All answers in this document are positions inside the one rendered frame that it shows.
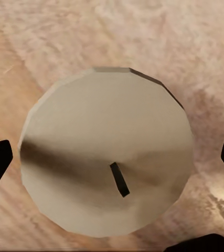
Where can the pillar candle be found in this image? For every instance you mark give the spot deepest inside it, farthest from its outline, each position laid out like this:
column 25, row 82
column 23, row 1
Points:
column 106, row 151

